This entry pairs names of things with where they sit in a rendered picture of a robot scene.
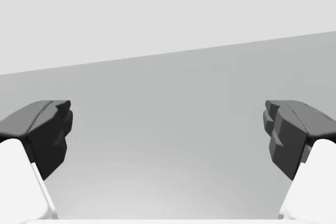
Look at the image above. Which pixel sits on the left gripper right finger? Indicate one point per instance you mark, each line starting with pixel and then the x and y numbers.
pixel 294 134

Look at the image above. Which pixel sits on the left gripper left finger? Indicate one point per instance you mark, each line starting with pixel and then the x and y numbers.
pixel 39 134

